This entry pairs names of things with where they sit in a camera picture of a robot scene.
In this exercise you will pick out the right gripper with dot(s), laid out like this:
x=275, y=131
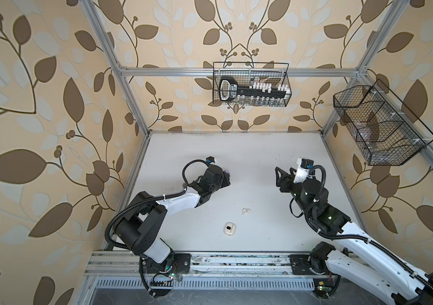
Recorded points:
x=286, y=178

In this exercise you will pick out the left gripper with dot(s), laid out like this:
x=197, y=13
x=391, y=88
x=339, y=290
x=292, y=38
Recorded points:
x=226, y=178

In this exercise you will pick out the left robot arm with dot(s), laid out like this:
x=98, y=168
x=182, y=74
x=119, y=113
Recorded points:
x=136, y=228

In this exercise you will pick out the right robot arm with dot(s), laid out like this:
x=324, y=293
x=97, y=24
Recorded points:
x=346, y=250

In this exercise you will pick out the beige earbud case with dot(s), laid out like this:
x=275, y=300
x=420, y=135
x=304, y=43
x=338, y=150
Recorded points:
x=230, y=229

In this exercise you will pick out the beige earbud pair front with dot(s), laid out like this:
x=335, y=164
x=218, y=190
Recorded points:
x=245, y=211

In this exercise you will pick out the black tool in basket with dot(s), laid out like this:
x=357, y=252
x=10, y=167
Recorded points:
x=229, y=90

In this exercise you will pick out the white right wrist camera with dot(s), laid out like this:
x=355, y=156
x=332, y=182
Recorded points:
x=303, y=171

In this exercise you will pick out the back wall wire basket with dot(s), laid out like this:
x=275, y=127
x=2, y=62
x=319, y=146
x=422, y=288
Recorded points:
x=267, y=72

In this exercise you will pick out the wall wire basket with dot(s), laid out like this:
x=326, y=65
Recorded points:
x=386, y=130
x=267, y=72

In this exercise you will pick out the right wall wire basket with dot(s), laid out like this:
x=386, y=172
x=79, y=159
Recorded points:
x=386, y=130

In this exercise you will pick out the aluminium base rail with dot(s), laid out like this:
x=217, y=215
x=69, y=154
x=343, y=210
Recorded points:
x=205, y=264

